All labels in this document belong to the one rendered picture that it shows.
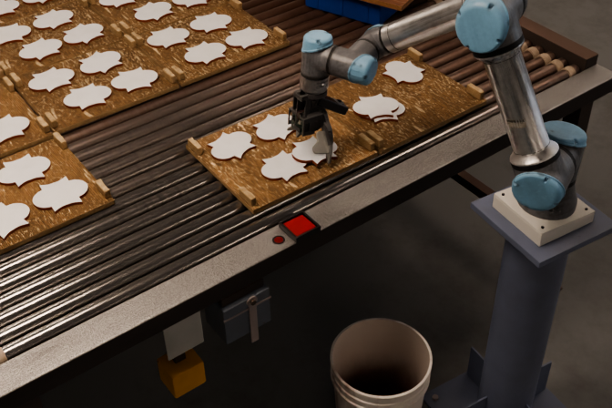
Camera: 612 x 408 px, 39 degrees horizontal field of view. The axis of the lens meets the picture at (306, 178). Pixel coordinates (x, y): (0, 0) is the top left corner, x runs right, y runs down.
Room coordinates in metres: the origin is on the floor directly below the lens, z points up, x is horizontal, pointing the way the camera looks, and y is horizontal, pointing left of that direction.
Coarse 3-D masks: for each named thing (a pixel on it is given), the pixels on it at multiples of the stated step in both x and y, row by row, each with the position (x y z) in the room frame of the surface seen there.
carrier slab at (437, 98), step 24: (432, 72) 2.30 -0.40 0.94; (336, 96) 2.18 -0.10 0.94; (360, 96) 2.18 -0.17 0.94; (384, 96) 2.18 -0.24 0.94; (408, 96) 2.17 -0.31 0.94; (432, 96) 2.17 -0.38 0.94; (456, 96) 2.17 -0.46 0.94; (360, 120) 2.05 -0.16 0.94; (408, 120) 2.05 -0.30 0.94; (432, 120) 2.04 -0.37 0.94; (384, 144) 1.94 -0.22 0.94
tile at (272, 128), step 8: (264, 120) 2.05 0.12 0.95; (272, 120) 2.05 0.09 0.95; (280, 120) 2.05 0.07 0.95; (256, 128) 2.02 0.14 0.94; (264, 128) 2.01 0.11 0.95; (272, 128) 2.01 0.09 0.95; (280, 128) 2.01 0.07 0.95; (264, 136) 1.97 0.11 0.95; (272, 136) 1.97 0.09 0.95; (280, 136) 1.97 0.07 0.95; (288, 136) 1.98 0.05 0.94
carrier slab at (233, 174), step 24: (336, 120) 2.05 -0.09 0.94; (264, 144) 1.95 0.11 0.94; (288, 144) 1.95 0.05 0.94; (336, 144) 1.94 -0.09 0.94; (360, 144) 1.94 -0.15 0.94; (216, 168) 1.84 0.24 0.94; (240, 168) 1.84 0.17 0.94; (312, 168) 1.83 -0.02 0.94; (336, 168) 1.83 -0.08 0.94; (264, 192) 1.74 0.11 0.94; (288, 192) 1.74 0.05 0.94
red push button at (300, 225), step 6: (300, 216) 1.65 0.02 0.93; (288, 222) 1.63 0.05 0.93; (294, 222) 1.63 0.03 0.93; (300, 222) 1.63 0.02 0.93; (306, 222) 1.62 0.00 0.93; (288, 228) 1.61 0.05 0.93; (294, 228) 1.61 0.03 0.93; (300, 228) 1.60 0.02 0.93; (306, 228) 1.60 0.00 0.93; (312, 228) 1.60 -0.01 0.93; (300, 234) 1.58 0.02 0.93
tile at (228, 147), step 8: (224, 136) 1.98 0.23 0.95; (232, 136) 1.98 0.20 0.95; (240, 136) 1.98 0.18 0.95; (248, 136) 1.97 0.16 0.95; (208, 144) 1.94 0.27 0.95; (216, 144) 1.94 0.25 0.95; (224, 144) 1.94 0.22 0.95; (232, 144) 1.94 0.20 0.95; (240, 144) 1.94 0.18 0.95; (248, 144) 1.94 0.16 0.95; (216, 152) 1.90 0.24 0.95; (224, 152) 1.90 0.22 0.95; (232, 152) 1.90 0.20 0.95; (240, 152) 1.90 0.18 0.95; (224, 160) 1.87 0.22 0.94; (240, 160) 1.87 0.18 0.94
